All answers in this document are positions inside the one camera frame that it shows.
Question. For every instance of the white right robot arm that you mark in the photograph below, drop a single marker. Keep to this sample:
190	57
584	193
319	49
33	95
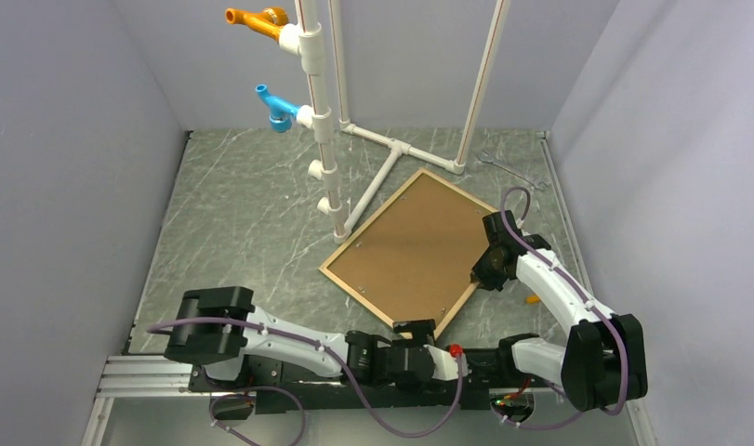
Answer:
602	362

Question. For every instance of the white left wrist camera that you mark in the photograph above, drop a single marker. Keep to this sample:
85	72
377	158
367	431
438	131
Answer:
454	363

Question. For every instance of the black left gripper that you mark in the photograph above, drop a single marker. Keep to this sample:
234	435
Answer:
422	332

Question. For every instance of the green wooden photo frame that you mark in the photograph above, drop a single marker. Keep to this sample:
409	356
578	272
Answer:
411	259

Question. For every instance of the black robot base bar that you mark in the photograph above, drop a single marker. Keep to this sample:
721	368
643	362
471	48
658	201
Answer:
490	383

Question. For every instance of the orange plastic faucet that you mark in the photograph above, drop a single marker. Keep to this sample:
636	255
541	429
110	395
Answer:
268	22

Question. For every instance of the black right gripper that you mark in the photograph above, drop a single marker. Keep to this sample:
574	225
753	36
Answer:
480	273

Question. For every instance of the silver open-end wrench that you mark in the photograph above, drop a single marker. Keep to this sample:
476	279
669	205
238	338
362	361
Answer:
489	158

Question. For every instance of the white PVC pipe stand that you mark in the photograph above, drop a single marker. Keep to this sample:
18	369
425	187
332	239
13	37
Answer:
380	64

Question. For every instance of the blue plastic faucet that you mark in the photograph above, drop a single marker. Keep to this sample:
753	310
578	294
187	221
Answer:
282	113

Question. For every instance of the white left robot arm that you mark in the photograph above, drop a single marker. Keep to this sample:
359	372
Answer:
217	328

